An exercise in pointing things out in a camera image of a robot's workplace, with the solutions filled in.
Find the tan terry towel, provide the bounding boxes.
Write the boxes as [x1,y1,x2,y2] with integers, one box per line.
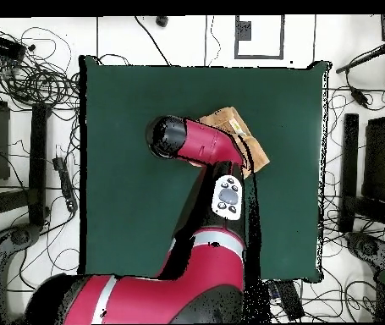
[188,106,271,179]

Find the dark green tablecloth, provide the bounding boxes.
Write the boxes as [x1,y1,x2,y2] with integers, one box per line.
[77,54,332,284]

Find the black power strip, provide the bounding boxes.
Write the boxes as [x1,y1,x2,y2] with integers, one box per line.
[52,156,79,213]
[274,280,305,322]

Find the black power adapter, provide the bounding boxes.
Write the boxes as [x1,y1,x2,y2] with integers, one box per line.
[349,86,370,109]

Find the black tripod rod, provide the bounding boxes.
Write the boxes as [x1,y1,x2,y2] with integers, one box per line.
[334,41,385,74]

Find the black metal stand frame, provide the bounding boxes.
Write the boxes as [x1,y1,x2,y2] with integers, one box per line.
[0,102,52,227]
[338,113,385,234]

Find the tangled black cables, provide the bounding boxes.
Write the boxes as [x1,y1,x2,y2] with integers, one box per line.
[0,26,81,113]

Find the black switch box with ports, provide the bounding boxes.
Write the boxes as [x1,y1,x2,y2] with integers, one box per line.
[0,30,27,63]

